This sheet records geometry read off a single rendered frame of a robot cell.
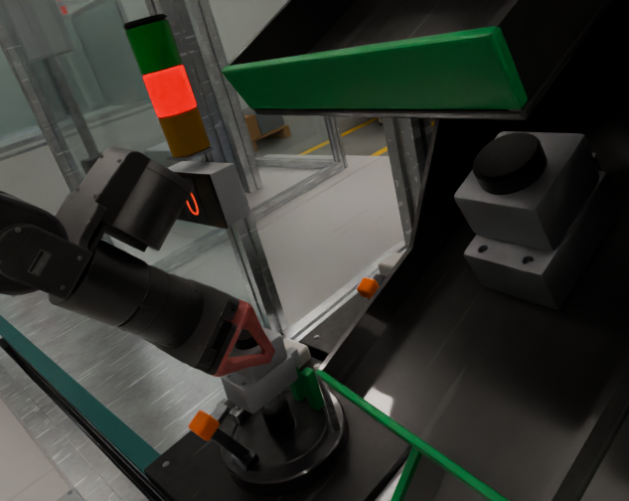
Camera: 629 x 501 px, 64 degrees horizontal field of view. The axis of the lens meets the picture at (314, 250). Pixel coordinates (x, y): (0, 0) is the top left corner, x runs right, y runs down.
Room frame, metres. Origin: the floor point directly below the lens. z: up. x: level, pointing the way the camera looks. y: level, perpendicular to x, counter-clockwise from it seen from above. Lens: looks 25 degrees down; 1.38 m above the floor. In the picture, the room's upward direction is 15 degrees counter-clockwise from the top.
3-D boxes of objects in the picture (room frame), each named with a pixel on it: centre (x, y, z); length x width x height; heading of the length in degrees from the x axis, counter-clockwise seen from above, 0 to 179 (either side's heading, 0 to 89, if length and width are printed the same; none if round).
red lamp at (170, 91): (0.65, 0.12, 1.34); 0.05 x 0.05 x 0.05
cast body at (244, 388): (0.43, 0.08, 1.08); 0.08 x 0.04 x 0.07; 129
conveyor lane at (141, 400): (0.67, 0.26, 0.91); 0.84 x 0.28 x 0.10; 40
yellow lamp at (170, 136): (0.65, 0.12, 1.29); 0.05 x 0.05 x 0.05
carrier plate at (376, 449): (0.42, 0.08, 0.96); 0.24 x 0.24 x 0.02; 40
